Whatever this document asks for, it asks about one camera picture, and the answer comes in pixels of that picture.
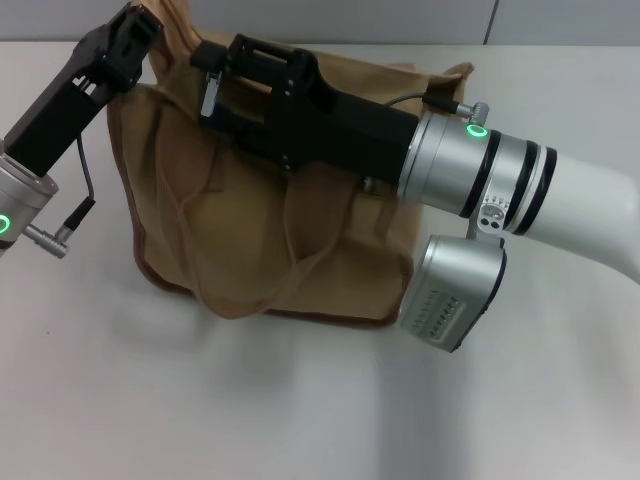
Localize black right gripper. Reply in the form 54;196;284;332
192;32;419;176

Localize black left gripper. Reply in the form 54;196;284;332
4;5;164;179

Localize silver metal zipper pull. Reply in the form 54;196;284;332
199;69;224;117

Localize khaki canvas food bag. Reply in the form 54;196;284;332
106;0;474;331

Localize left gripper cable with plug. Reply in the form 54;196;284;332
27;134;97;260

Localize gripper cable with plug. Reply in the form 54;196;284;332
27;134;97;260
384;89;491;124

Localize right gripper cable with plug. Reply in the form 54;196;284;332
384;89;491;124

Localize silver depth camera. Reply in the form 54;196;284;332
399;233;509;354

